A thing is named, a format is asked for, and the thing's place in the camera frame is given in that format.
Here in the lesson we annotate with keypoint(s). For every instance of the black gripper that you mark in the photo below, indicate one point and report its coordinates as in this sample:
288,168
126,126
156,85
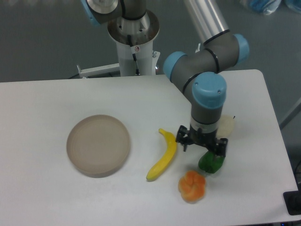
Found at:
208,140

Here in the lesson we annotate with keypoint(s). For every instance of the yellow banana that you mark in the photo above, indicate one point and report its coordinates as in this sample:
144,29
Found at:
161,165

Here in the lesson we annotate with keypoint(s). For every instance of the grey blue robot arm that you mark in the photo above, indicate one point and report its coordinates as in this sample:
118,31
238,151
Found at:
133,28

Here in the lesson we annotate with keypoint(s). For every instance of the green bell pepper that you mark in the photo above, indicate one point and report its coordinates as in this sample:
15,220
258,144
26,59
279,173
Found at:
210,162

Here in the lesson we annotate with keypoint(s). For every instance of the white pear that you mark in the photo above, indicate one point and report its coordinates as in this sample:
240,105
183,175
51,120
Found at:
226,126

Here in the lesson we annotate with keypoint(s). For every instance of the peeled orange mandarin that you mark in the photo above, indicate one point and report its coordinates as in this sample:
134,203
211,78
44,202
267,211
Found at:
192,186

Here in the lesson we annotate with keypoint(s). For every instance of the beige round plate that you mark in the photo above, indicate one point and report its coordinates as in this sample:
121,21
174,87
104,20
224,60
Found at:
98,146

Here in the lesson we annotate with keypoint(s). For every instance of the black device at edge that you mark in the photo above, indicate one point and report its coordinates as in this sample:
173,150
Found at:
293,202

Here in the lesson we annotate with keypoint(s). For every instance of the blue plastic bag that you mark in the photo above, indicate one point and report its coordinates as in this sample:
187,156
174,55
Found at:
268,7

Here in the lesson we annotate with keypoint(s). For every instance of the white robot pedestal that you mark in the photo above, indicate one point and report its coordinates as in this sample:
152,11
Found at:
137,59

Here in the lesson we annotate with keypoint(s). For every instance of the white left bracket bar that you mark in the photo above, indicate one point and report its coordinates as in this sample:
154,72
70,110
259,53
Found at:
100,70

